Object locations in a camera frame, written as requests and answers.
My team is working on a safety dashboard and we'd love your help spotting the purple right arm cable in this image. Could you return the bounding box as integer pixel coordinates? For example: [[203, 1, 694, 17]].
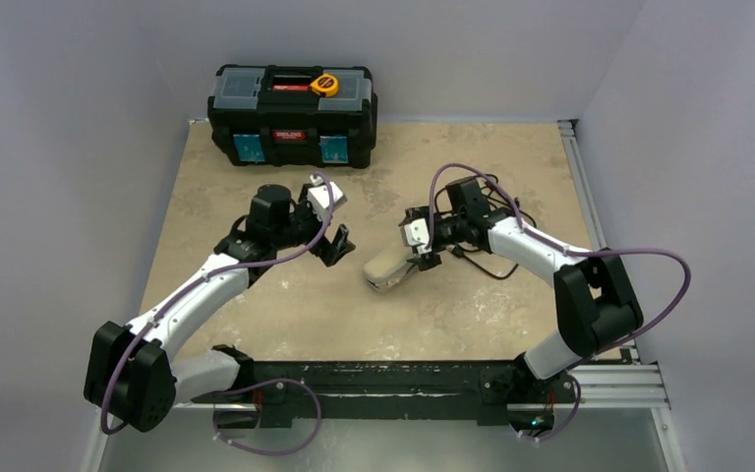
[[424, 162, 693, 366]]

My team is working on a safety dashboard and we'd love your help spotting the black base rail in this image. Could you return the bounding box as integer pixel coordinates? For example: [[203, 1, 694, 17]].
[[199, 360, 578, 432]]

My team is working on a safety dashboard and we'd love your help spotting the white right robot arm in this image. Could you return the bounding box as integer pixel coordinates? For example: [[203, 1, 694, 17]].
[[399, 177, 643, 382]]

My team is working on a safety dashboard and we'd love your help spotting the yellow tape measure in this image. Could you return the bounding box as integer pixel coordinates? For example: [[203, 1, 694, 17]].
[[309, 73, 340, 98]]

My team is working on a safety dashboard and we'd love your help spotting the black usb cable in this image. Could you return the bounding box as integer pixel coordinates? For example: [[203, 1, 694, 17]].
[[433, 173, 539, 281]]

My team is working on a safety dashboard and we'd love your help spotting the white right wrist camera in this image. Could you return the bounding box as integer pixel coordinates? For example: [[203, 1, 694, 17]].
[[400, 218, 431, 254]]

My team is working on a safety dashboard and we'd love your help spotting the beige umbrella case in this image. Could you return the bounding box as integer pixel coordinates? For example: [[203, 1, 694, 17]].
[[363, 242, 419, 292]]

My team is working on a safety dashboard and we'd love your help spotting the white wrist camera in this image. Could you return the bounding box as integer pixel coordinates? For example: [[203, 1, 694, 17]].
[[306, 173, 347, 221], [400, 218, 431, 254]]

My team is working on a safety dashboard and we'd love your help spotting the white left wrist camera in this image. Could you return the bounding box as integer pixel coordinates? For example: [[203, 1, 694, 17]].
[[306, 173, 347, 221]]

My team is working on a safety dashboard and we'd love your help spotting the black plastic toolbox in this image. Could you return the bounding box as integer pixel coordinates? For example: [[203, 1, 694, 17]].
[[206, 64, 378, 169]]

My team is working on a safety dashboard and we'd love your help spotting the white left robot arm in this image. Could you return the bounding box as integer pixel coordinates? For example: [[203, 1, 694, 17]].
[[84, 174, 355, 435]]

